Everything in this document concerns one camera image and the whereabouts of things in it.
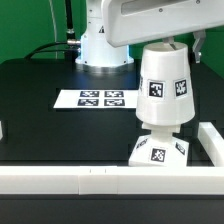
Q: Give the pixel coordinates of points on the white L-shaped fence wall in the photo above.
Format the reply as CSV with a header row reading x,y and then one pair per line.
x,y
81,180

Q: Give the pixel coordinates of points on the white part at left edge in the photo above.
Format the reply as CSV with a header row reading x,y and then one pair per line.
x,y
1,130

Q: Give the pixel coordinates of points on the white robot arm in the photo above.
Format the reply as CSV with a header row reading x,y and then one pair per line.
x,y
97,54

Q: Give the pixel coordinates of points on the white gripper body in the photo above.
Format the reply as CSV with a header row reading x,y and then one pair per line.
x,y
129,22

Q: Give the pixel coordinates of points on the white lamp hood cone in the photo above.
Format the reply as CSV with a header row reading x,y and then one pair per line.
x,y
165,96

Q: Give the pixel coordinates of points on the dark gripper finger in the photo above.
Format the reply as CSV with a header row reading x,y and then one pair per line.
x,y
199,37
170,42

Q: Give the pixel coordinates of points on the white marker sheet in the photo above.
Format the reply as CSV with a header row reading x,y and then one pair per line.
x,y
96,99

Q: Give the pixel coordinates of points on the white lamp base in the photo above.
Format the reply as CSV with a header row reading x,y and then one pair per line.
x,y
160,148

